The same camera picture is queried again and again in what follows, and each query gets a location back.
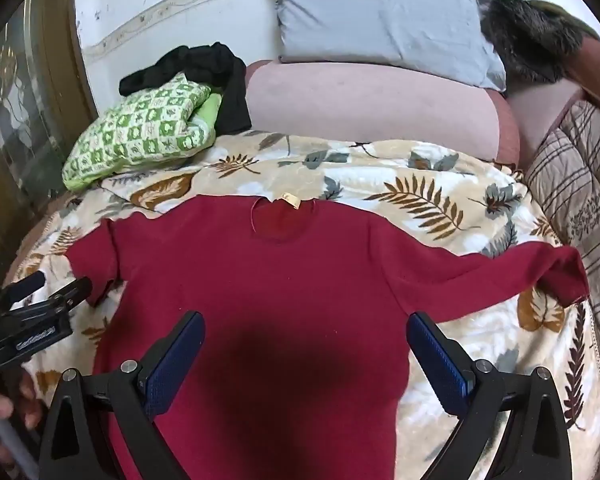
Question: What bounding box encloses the pink bolster cushion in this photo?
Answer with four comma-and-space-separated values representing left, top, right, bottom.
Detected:
243, 59, 522, 163

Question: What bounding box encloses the leaf-print fleece blanket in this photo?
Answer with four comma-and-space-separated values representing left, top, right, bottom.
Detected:
10, 130, 600, 480

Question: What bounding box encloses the red sweater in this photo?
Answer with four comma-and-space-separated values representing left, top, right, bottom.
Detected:
66, 194, 591, 480

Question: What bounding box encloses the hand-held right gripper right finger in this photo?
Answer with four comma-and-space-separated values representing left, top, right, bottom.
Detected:
406, 311, 574, 480

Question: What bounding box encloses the dark fur-trimmed garment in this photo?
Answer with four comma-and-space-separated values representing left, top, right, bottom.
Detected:
480, 0, 600, 85

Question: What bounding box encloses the pink sofa backrest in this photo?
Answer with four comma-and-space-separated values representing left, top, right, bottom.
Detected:
505, 35, 600, 167

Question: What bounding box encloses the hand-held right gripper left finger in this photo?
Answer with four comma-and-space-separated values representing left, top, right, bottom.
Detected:
39, 310, 207, 480

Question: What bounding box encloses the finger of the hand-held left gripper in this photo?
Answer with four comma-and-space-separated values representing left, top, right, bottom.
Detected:
0, 271, 47, 312
17, 277, 93, 317

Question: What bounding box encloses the black garment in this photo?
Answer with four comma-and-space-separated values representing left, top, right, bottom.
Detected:
118, 43, 253, 135

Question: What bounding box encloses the wooden glass-panel door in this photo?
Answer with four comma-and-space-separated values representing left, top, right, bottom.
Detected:
0, 0, 101, 281

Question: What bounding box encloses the grey pillow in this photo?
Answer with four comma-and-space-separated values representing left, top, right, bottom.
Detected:
271, 0, 507, 92

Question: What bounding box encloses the green patterned pillow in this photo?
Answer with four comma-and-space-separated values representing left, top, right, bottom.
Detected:
61, 71, 223, 192

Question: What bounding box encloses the striped beige quilt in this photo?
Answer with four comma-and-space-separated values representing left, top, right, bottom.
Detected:
524, 100, 600, 326

